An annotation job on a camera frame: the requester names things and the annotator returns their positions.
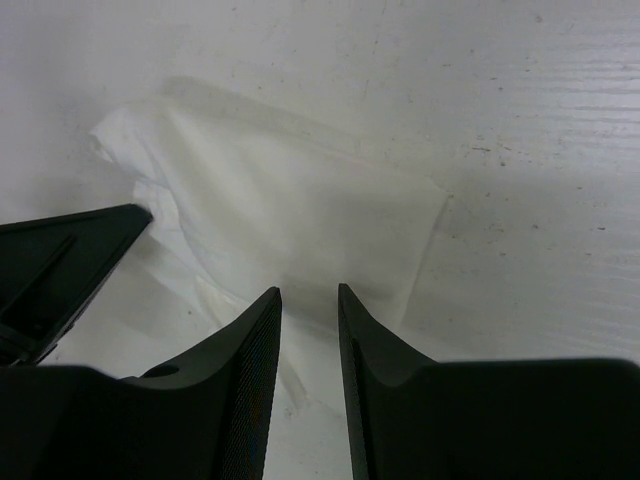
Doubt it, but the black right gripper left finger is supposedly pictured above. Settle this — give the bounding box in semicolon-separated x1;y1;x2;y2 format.
1;287;282;479

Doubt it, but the white tank top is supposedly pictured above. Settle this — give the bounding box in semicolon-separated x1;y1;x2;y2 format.
90;77;447;411

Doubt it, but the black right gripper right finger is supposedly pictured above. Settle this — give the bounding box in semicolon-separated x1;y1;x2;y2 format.
338;284;639;479

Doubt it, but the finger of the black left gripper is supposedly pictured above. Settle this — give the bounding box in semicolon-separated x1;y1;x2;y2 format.
1;204;153;367

